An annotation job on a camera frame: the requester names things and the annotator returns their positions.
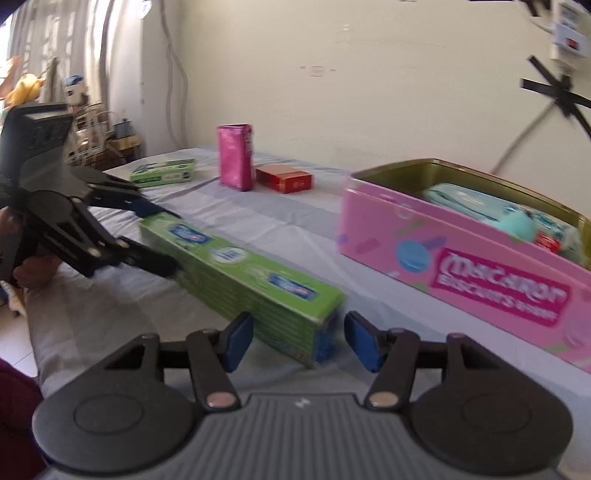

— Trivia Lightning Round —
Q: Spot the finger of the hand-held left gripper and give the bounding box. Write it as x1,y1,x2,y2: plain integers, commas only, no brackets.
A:
69,166,182,220
28,191,179,278

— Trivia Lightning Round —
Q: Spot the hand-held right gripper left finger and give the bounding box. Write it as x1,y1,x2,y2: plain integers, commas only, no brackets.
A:
102,311,254,412

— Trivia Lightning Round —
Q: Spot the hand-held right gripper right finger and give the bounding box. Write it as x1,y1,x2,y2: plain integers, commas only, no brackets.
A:
344,311,503,411

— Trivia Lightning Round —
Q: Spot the green toothpaste box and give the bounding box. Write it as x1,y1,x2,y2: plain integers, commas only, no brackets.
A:
139,212,348,368

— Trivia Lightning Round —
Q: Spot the pink biscuit tin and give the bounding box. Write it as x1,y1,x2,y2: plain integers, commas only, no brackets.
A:
336,158,591,374

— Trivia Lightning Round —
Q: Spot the pale teal wipes pack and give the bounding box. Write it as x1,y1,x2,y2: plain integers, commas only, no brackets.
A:
422,183,583,265

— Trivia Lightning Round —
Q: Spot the person's left hand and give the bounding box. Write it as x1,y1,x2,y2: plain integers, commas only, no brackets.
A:
12,255,62,289

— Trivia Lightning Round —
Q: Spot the small green box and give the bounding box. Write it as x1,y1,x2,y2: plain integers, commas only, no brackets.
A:
129,158,197,186

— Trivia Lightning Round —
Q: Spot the wooden stool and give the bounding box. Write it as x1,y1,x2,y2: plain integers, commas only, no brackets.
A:
107,135,145,163

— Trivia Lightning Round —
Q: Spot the yellow toy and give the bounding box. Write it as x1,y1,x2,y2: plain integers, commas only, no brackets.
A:
4,72,45,108

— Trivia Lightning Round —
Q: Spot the pink carton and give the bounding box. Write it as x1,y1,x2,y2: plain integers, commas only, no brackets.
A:
217,123,256,192

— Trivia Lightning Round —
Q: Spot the pale curtain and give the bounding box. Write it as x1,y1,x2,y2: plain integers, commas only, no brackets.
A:
8,0,114,116

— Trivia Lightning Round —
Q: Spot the striped table cloth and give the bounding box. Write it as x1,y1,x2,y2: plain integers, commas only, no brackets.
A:
23,146,591,418

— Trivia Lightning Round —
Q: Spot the red cardboard box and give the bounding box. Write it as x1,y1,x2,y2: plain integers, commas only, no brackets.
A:
255,165,315,195

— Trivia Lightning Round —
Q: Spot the maroon clothing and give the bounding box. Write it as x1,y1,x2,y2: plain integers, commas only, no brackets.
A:
0,359,45,480

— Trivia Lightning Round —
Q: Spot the black tape cross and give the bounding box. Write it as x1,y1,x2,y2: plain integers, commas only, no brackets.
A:
520,54,591,139

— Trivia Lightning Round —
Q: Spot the wire rack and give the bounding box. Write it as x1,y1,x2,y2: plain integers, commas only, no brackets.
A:
67,102,113,164

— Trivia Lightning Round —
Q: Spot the wall cable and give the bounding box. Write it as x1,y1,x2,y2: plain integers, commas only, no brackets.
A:
491,104,560,174

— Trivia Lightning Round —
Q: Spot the white wall meter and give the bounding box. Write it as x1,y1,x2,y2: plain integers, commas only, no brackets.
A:
548,0,591,75

